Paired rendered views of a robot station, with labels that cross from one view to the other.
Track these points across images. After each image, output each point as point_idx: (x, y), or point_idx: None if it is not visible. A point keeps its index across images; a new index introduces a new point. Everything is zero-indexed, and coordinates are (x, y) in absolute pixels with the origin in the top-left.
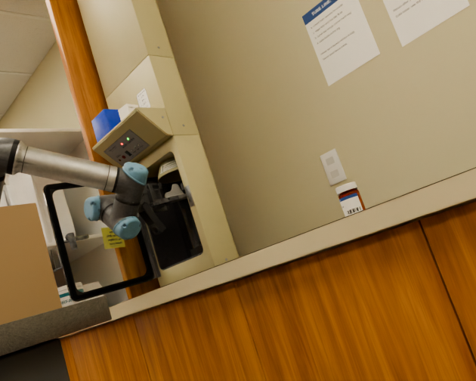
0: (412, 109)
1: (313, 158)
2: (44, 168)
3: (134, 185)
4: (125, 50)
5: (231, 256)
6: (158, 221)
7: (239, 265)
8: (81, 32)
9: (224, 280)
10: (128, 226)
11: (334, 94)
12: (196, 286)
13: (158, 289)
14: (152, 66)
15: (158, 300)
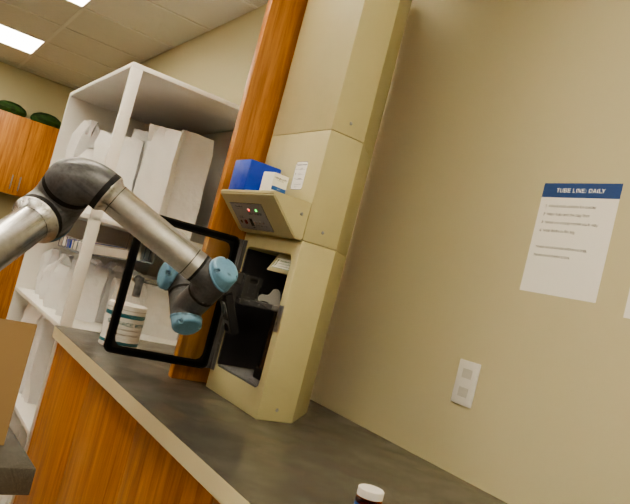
0: (584, 398)
1: (454, 355)
2: (126, 222)
3: (212, 288)
4: (315, 101)
5: (285, 409)
6: (234, 321)
7: (218, 485)
8: (294, 37)
9: (202, 483)
10: (184, 323)
11: (519, 303)
12: (183, 459)
13: (160, 423)
14: (327, 145)
15: (154, 433)
